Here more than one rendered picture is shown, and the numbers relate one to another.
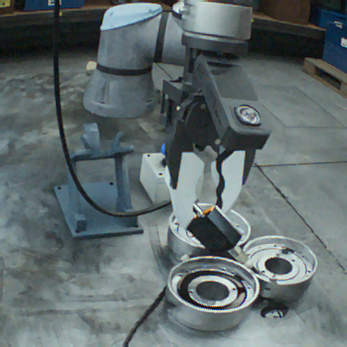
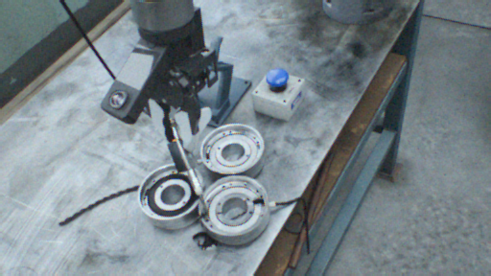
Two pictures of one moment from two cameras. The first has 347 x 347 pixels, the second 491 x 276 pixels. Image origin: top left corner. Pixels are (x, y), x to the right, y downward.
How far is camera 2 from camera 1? 0.69 m
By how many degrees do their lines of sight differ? 52
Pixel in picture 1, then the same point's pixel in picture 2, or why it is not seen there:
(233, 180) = (185, 129)
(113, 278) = (159, 152)
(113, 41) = not seen: outside the picture
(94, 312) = (121, 169)
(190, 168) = (155, 109)
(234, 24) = (144, 18)
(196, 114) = not seen: hidden behind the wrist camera
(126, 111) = (341, 16)
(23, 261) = not seen: hidden behind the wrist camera
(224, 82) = (130, 67)
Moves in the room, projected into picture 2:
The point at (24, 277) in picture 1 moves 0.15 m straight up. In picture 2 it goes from (114, 128) to (83, 68)
